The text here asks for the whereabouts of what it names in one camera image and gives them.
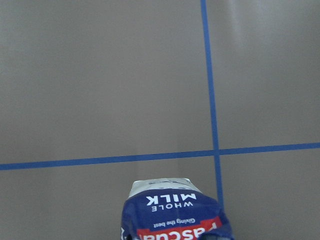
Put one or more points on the blue white milk carton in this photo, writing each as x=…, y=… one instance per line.
x=172, y=209

